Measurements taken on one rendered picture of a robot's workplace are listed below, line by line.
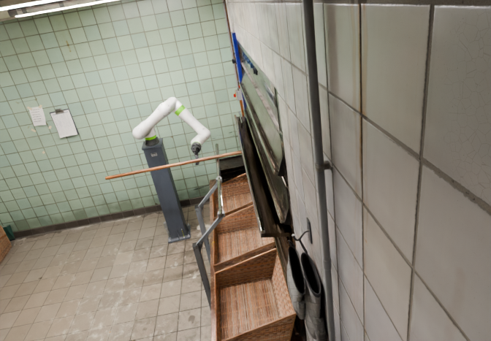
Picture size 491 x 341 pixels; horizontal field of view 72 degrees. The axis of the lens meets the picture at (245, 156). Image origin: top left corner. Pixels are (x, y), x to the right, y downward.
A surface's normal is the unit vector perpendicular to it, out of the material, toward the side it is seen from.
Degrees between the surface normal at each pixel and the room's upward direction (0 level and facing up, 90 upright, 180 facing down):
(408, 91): 90
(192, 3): 90
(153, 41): 90
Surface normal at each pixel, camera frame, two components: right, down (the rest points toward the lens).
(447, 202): -0.98, 0.18
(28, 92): 0.11, 0.41
